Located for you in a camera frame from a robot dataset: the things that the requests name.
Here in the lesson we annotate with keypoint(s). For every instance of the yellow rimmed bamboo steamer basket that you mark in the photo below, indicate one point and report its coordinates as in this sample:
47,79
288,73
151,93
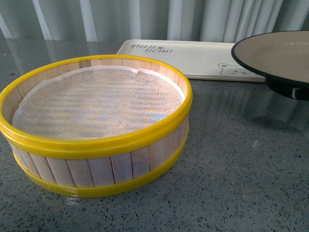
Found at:
96,167

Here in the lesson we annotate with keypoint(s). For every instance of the white steamer cloth liner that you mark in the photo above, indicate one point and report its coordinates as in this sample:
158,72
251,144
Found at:
97,102

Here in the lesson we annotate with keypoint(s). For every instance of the beige plate with black rim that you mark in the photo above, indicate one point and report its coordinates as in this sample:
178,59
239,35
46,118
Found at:
282,58

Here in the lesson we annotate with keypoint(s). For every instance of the cream rectangular serving tray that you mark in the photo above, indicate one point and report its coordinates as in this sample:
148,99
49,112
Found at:
197,60

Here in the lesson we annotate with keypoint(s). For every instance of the grey pleated curtain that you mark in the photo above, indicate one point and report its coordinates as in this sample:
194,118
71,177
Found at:
226,21

